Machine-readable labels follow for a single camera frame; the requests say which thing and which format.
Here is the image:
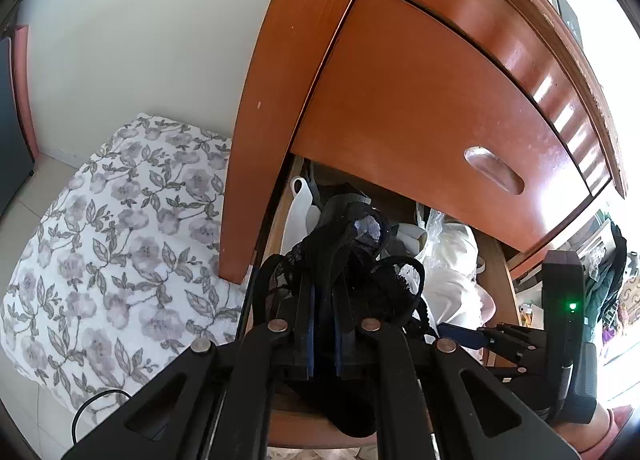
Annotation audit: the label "floral grey white bedsheet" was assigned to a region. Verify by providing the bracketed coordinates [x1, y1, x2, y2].
[1, 113, 246, 424]

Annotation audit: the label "closed upper wooden drawer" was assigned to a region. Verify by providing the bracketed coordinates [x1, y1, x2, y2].
[293, 0, 589, 252]

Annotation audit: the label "black lace garment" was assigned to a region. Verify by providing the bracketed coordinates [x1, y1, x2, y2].
[253, 193, 435, 438]

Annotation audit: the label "orange wooden nightstand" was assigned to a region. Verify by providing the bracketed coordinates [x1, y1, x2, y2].
[219, 0, 627, 282]

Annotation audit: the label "teal hanging clothes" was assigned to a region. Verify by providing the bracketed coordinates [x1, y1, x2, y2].
[584, 223, 627, 342]

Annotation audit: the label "white lace garment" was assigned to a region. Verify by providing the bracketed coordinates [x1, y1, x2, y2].
[416, 209, 496, 330]

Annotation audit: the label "person's right hand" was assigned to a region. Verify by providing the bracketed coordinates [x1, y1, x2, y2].
[552, 404, 634, 459]

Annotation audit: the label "black cable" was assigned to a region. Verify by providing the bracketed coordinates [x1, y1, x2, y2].
[70, 387, 132, 446]

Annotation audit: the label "black smartphone on stand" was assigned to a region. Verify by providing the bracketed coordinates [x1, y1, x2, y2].
[551, 0, 584, 48]

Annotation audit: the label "white cloth in drawer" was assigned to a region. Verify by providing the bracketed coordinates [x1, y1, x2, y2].
[280, 176, 321, 254]

